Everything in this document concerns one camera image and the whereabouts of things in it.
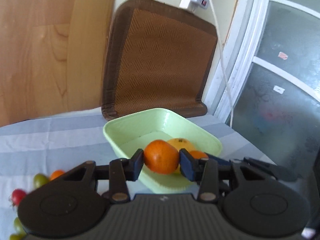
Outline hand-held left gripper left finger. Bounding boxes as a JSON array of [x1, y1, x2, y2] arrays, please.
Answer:
[[60, 149, 144, 203]]

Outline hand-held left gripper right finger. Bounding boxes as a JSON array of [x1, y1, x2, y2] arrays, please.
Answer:
[[179, 149, 270, 203]]

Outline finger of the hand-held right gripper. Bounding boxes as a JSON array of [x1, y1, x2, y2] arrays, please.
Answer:
[[205, 153, 304, 182]]

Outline small orange tomato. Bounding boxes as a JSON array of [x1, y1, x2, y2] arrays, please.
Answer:
[[189, 150, 208, 159]]

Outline light green plastic basin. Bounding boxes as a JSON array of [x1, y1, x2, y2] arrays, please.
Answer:
[[103, 108, 223, 194]]

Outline red cherry tomato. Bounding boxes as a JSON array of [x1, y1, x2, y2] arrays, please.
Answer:
[[10, 189, 27, 207]]

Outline large yellow orange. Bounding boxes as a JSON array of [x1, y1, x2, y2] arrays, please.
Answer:
[[167, 137, 195, 155]]

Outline white framed glass door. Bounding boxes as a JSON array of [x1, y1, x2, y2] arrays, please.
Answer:
[[215, 0, 320, 230]]

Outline orange cherry tomato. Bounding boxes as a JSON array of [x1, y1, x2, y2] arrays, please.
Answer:
[[49, 170, 65, 181]]

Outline striped bed sheet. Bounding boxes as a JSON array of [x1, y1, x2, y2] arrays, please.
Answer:
[[0, 107, 278, 240]]

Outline brown woven mat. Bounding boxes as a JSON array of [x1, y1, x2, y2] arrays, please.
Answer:
[[100, 0, 218, 122]]

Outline long white cable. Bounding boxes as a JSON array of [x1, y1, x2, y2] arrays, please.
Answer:
[[207, 0, 234, 127]]

